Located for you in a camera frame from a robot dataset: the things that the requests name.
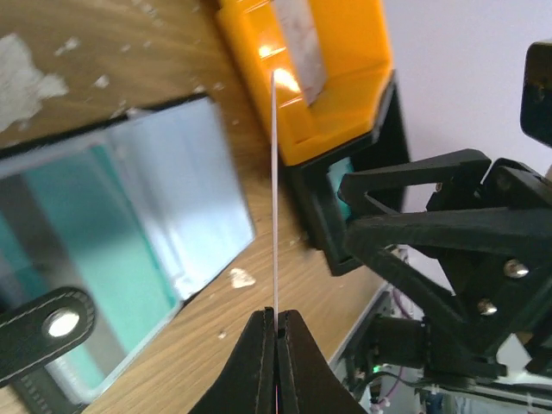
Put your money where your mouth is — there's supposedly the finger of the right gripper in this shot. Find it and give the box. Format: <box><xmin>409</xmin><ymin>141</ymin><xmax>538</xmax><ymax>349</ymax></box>
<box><xmin>339</xmin><ymin>149</ymin><xmax>492</xmax><ymax>224</ymax></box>
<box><xmin>344</xmin><ymin>205</ymin><xmax>552</xmax><ymax>380</ymax></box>

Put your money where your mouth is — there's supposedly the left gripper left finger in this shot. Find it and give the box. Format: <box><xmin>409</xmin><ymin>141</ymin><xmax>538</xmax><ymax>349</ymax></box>
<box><xmin>191</xmin><ymin>307</ymin><xmax>276</xmax><ymax>414</ymax></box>

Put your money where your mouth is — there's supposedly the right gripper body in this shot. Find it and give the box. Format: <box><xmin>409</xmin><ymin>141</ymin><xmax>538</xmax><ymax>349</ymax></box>
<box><xmin>424</xmin><ymin>157</ymin><xmax>552</xmax><ymax>376</ymax></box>

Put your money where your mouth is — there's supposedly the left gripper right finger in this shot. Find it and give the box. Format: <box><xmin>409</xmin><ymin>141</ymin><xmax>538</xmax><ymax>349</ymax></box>
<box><xmin>276</xmin><ymin>310</ymin><xmax>365</xmax><ymax>414</ymax></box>

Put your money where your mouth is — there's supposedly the black leather card holder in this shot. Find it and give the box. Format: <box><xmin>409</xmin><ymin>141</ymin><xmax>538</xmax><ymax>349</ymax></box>
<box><xmin>1</xmin><ymin>94</ymin><xmax>255</xmax><ymax>413</ymax></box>

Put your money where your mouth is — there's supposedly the white pink credit card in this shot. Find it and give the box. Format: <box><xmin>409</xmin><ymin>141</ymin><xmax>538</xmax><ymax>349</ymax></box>
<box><xmin>269</xmin><ymin>71</ymin><xmax>280</xmax><ymax>333</ymax></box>

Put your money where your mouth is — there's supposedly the teal credit card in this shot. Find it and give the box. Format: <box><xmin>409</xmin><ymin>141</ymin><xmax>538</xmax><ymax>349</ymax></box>
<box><xmin>1</xmin><ymin>147</ymin><xmax>178</xmax><ymax>398</ymax></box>

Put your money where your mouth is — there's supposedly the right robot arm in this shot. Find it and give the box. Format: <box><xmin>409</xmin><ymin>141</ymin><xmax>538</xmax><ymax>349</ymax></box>
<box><xmin>339</xmin><ymin>149</ymin><xmax>551</xmax><ymax>410</ymax></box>

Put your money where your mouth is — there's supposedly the teal cards stack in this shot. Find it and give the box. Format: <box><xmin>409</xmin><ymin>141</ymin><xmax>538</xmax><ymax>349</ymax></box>
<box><xmin>327</xmin><ymin>157</ymin><xmax>357</xmax><ymax>223</ymax></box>

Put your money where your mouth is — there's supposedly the white pink cards stack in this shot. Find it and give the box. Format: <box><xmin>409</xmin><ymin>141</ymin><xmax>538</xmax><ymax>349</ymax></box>
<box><xmin>273</xmin><ymin>0</ymin><xmax>327</xmax><ymax>105</ymax></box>

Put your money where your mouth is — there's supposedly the black bin right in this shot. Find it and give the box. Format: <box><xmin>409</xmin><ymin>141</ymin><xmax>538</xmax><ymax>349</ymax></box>
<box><xmin>282</xmin><ymin>75</ymin><xmax>411</xmax><ymax>276</ymax></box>

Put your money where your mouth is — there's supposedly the orange bin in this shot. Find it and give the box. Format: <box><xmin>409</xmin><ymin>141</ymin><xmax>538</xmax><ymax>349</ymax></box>
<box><xmin>216</xmin><ymin>1</ymin><xmax>393</xmax><ymax>166</ymax></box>

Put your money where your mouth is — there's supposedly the aluminium front rail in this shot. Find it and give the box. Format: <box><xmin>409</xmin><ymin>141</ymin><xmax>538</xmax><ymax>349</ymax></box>
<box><xmin>329</xmin><ymin>286</ymin><xmax>392</xmax><ymax>392</ymax></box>

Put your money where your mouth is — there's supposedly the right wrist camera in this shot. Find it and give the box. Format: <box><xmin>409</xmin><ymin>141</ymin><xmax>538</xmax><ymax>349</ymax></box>
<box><xmin>520</xmin><ymin>39</ymin><xmax>552</xmax><ymax>147</ymax></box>

